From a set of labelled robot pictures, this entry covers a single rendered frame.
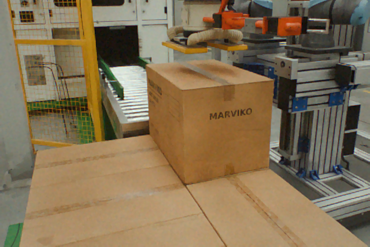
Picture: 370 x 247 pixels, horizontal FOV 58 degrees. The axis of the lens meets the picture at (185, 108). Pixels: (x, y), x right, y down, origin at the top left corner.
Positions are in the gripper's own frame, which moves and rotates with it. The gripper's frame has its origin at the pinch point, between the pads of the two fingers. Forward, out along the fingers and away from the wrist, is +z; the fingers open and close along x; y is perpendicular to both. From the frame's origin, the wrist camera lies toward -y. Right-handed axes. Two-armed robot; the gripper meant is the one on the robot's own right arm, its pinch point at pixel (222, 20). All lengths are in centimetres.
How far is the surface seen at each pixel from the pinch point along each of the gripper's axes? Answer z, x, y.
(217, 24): -2, -30, 56
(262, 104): 31, -11, 61
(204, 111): 31, -38, 60
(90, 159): 61, -80, 21
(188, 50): 9, -39, 47
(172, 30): 3.0, -35.2, 17.1
